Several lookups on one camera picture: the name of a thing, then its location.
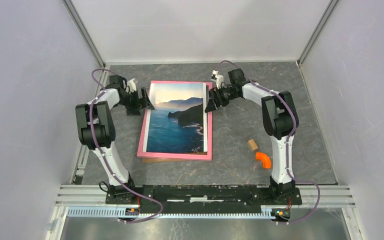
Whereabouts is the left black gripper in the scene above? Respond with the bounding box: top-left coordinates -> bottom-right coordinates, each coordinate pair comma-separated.
117,87 -> 154,116

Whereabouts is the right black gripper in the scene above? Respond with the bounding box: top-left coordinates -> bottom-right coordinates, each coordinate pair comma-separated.
204,85 -> 238,113

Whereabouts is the seascape photo print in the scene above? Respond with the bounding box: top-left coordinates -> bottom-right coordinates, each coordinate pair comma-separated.
145,82 -> 209,155

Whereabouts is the pink wooden photo frame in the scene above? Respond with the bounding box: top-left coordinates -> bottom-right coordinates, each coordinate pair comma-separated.
136,80 -> 214,162

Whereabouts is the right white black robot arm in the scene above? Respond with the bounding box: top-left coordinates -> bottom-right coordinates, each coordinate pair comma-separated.
205,68 -> 299,204

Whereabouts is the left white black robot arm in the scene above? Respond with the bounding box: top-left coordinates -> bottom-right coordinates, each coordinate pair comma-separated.
75,75 -> 154,204

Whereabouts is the small wooden block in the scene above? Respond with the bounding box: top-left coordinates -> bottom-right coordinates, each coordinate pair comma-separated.
247,139 -> 259,152

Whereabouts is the orange curved pipe piece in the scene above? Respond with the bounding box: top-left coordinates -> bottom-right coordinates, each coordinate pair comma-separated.
255,151 -> 272,169

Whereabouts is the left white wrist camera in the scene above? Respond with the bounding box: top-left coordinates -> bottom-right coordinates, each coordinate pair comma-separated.
126,78 -> 138,94

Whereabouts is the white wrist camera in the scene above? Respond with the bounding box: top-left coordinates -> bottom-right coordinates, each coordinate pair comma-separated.
126,78 -> 138,94
210,70 -> 225,89

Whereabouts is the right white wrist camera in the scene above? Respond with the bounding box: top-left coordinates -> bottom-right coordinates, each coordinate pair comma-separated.
210,70 -> 225,89

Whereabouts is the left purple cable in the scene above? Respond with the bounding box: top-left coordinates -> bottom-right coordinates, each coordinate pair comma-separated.
88,68 -> 164,225

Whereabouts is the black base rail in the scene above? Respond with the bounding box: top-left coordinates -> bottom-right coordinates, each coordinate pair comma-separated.
105,184 -> 303,215

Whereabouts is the slotted aluminium cable duct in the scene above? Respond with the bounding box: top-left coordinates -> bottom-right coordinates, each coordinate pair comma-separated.
66,206 -> 274,220

